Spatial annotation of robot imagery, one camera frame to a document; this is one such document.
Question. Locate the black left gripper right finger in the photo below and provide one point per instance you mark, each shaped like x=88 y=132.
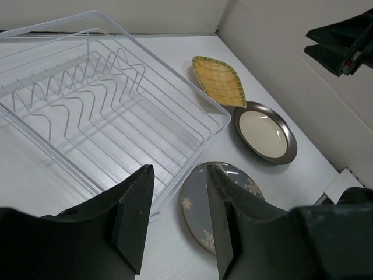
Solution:
x=256 y=240

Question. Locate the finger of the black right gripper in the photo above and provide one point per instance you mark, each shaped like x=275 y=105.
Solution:
x=353 y=33
x=334 y=62

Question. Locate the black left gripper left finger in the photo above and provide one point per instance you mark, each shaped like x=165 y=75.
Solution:
x=102 y=238

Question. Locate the grey plate with floral pattern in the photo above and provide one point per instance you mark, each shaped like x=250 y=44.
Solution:
x=195 y=202

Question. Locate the brown rimmed cream plate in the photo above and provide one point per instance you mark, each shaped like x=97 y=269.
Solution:
x=266 y=133

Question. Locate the yellow green leaf-shaped plate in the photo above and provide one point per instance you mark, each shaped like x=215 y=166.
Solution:
x=219 y=81

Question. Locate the white wire dish rack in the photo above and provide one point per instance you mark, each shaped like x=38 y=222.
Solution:
x=84 y=105

